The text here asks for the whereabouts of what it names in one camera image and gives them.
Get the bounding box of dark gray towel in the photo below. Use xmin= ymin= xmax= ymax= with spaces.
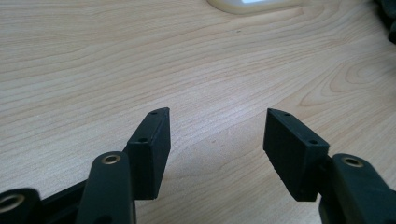
xmin=374 ymin=0 xmax=396 ymax=45

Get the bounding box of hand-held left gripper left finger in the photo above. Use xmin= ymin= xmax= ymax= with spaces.
xmin=125 ymin=106 xmax=172 ymax=201

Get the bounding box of white rack with handle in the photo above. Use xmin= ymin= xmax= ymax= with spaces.
xmin=206 ymin=0 xmax=304 ymax=16

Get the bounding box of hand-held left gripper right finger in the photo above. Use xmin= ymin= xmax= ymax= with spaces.
xmin=262 ymin=107 xmax=331 ymax=203

